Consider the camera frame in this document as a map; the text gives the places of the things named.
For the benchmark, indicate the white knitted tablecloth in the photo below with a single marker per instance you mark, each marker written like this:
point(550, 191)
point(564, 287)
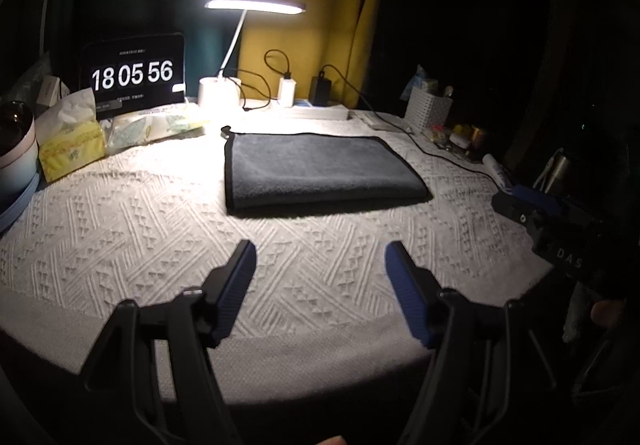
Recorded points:
point(240, 245)

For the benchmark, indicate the round white and pink container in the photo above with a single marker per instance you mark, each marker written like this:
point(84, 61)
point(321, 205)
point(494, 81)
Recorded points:
point(15, 140)

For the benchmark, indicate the tablet with clock display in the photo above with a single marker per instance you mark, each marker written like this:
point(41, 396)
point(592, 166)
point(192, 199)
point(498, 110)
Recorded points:
point(133, 75)

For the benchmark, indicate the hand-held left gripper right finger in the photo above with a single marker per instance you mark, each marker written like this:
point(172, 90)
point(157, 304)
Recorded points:
point(407, 292)

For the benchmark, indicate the white woven basket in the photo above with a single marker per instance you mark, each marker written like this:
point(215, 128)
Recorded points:
point(426, 107)

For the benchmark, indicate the white small box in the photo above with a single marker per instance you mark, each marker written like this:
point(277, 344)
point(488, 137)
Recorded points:
point(50, 90)

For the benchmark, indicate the white power strip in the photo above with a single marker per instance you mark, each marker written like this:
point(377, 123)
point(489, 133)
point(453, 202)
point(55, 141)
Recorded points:
point(315, 111)

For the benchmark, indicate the yellow tissue pack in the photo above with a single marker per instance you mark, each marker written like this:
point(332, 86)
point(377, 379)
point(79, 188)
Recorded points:
point(70, 137)

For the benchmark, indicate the white earbud case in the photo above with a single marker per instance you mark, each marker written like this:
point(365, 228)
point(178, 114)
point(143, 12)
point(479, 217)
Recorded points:
point(459, 141)

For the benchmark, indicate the white charger plug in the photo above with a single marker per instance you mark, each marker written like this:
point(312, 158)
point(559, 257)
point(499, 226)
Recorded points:
point(287, 91)

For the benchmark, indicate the white tube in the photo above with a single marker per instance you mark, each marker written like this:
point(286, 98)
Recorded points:
point(495, 167)

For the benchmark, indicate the floral tissue pack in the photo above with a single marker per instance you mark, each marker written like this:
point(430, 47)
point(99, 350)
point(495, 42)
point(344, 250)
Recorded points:
point(152, 127)

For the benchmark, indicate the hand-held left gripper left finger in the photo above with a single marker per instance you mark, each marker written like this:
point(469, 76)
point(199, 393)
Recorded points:
point(235, 292)

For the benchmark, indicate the black power adapter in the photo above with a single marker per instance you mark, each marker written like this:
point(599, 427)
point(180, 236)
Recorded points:
point(320, 90)

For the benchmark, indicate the dark grey towel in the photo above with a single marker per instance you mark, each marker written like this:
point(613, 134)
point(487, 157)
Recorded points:
point(320, 172)

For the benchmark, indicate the yellow curtain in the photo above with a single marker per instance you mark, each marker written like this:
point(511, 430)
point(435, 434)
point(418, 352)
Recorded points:
point(307, 10)

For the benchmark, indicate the metal thermos bottle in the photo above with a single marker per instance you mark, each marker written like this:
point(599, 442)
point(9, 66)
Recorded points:
point(555, 172)

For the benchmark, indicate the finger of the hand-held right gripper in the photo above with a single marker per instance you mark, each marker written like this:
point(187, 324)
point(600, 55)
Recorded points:
point(520, 207)

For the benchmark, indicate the white desk lamp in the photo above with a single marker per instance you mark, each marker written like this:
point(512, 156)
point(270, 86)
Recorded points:
point(230, 55)

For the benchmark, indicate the person's right hand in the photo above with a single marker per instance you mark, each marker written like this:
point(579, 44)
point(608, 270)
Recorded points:
point(607, 312)

